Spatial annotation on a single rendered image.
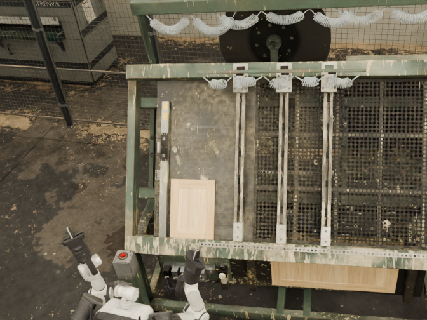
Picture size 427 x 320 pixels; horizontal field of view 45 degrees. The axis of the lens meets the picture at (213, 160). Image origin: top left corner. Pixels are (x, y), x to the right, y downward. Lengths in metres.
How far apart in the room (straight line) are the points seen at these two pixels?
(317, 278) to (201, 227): 0.99
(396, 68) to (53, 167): 4.07
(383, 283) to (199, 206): 1.47
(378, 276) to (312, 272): 0.47
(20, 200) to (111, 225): 1.19
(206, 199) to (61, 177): 2.75
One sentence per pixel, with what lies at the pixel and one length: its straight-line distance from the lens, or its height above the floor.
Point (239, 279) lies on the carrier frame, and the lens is 4.12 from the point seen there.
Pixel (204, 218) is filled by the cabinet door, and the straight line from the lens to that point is 3.56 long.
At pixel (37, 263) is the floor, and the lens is 5.10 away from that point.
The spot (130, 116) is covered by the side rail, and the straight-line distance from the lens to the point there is 3.67.
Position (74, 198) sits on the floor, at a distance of 5.63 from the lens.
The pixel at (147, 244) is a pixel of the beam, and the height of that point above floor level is 0.87.
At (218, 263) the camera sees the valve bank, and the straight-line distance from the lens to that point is 3.60.
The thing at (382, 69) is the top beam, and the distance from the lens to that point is 3.45.
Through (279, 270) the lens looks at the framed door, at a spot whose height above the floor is 0.42.
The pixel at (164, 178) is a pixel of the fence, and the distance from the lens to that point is 3.59.
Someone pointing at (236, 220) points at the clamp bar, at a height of 1.04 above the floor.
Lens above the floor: 3.46
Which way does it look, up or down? 38 degrees down
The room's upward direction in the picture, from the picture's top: 8 degrees counter-clockwise
